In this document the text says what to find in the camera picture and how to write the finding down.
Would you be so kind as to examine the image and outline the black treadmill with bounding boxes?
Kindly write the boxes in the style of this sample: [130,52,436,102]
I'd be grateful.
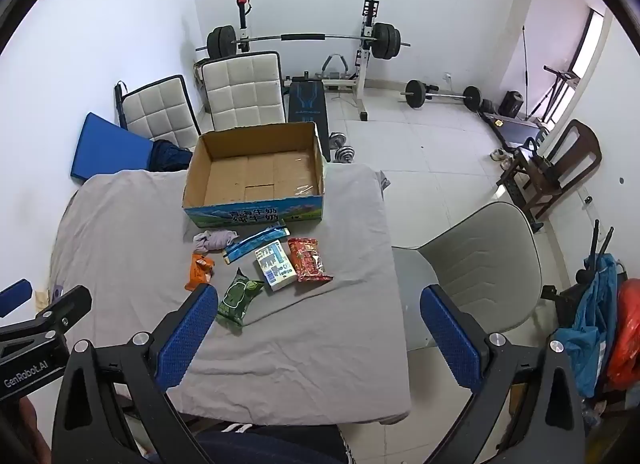
[477,111,549,155]

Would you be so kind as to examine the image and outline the red bag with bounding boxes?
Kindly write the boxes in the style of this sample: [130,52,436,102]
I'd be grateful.
[606,278,640,391]

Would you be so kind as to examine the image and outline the blue packet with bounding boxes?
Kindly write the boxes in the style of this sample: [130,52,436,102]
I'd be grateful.
[222,225,292,265]

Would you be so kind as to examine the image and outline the brown wooden chair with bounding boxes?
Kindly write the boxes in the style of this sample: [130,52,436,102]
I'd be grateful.
[495,119,603,235]

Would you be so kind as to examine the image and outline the white and blue tissue pack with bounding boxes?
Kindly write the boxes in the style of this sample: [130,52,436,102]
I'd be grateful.
[253,239,296,293]

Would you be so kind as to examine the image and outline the person's left forearm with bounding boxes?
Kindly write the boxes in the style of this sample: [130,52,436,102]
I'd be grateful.
[17,395,54,451]

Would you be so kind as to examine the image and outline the white squat rack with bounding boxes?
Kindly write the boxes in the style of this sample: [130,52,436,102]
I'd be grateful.
[235,0,382,123]

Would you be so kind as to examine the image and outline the blue mat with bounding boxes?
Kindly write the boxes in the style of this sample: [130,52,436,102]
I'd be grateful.
[69,112,156,185]

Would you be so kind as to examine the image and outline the person's dark trousers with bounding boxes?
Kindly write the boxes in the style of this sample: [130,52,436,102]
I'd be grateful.
[195,421,352,464]

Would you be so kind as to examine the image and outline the short barbell with black plates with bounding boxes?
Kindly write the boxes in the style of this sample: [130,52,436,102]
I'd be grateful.
[402,78,482,111]

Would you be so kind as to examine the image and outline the purple towel cloth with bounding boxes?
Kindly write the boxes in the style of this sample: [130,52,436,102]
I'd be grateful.
[192,229,240,255]

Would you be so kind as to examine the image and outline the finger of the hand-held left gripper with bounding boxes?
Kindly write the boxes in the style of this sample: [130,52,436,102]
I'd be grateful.
[0,279,34,317]
[32,285,94,342]

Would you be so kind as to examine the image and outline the red snack packet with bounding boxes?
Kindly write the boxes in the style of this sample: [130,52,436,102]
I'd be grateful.
[286,237,334,283]

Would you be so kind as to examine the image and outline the cardboard box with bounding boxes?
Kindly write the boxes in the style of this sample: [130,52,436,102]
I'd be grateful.
[181,121,327,229]

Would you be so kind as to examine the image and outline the dark blue cloth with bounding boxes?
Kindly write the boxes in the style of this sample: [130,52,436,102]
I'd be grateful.
[147,140,195,174]

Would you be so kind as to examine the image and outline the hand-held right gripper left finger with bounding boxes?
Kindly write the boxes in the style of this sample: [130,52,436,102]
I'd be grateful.
[52,284,221,464]

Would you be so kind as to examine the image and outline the orange snack packet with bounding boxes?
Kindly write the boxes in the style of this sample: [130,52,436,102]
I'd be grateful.
[185,253,217,293]

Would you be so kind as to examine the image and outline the black folding stand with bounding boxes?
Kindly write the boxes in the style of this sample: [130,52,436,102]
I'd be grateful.
[530,65,577,120]

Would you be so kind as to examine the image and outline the grey tablecloth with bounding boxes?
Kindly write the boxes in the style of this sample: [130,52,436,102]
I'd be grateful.
[50,164,414,428]

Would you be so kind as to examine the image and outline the black pole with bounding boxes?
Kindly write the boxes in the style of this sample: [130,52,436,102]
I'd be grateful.
[114,81,127,130]

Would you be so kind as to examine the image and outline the window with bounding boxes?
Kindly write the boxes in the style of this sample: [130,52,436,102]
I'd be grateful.
[570,8,612,80]

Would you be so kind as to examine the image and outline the green wet wipe packet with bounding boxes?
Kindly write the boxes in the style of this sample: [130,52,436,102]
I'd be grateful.
[216,268,266,327]

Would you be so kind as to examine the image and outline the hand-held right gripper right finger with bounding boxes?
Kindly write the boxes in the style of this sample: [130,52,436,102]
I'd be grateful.
[420,285,587,464]

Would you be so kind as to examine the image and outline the long barbell with black plates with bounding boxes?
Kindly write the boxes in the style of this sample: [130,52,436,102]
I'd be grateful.
[195,22,412,62]

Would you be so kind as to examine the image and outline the grey plastic chair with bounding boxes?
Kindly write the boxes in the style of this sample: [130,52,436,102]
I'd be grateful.
[392,201,544,351]

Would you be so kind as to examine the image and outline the blue jacket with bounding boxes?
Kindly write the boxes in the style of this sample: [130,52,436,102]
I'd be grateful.
[554,254,621,398]

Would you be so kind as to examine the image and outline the black weight bench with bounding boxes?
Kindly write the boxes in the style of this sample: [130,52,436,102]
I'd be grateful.
[285,71,334,163]

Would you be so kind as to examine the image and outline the white padded chair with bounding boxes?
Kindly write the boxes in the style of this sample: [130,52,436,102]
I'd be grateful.
[200,51,289,135]
[120,74,202,153]

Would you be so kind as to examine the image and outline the black speaker box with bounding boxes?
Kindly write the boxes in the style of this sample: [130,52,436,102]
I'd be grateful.
[501,90,524,117]

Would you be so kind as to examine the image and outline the black rack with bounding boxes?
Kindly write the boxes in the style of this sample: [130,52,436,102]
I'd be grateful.
[542,219,629,331]

